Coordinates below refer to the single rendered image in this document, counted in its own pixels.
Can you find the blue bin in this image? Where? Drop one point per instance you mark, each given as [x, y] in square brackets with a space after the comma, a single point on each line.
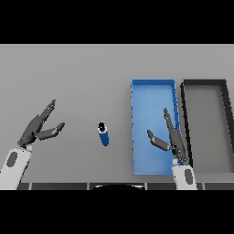
[152, 122]

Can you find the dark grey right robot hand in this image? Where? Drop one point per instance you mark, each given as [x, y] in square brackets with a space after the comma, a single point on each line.
[176, 140]

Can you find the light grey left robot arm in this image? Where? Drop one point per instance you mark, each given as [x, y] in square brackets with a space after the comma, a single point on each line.
[14, 166]

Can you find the dark grey bin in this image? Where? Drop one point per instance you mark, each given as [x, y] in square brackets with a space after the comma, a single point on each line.
[207, 125]

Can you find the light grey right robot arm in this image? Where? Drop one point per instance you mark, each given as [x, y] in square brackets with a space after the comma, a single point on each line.
[184, 176]

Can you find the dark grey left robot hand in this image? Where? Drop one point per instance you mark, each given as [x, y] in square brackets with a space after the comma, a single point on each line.
[33, 128]

